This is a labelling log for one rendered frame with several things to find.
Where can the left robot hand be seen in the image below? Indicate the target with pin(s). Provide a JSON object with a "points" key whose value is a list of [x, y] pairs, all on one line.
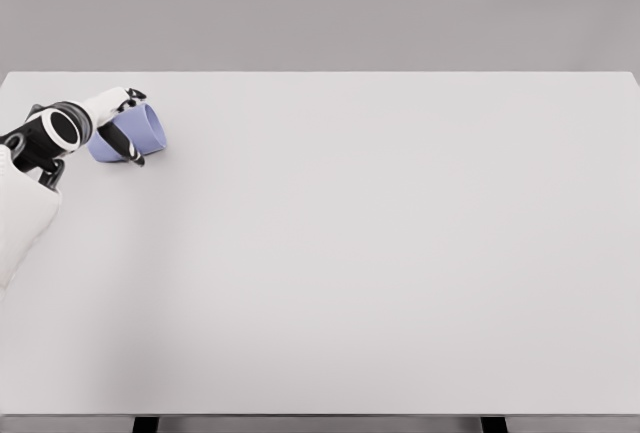
{"points": [[106, 103]]}

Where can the lavender blue cup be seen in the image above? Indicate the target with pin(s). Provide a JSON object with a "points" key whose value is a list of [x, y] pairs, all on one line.
{"points": [[135, 130]]}

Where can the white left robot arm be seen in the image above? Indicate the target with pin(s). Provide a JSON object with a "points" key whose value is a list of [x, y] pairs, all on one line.
{"points": [[30, 193]]}

